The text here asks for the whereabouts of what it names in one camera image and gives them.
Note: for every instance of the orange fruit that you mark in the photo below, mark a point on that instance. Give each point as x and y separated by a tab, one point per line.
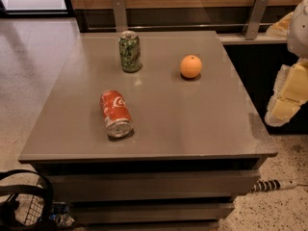
190	66

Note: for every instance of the red coke can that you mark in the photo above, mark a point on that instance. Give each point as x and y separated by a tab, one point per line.
118	121

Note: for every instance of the grey drawer cabinet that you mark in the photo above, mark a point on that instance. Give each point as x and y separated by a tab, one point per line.
196	143

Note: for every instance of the wooden counter with shelf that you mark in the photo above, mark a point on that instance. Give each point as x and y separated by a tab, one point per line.
222	16

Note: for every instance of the wire mesh basket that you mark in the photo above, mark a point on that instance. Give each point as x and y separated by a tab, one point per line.
32	209

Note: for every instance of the metal bracket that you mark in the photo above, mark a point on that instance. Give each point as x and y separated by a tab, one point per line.
251	27
120	15

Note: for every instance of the green soda can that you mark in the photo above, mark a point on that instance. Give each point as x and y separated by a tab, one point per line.
130	51

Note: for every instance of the left metal bracket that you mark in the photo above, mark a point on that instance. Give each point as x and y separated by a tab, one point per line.
120	15

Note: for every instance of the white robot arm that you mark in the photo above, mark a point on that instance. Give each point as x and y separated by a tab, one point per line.
297	35

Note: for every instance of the right metal bracket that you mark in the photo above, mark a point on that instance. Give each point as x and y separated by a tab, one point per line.
251	27

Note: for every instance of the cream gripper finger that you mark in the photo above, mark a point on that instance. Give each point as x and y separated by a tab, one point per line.
279	29
290	92

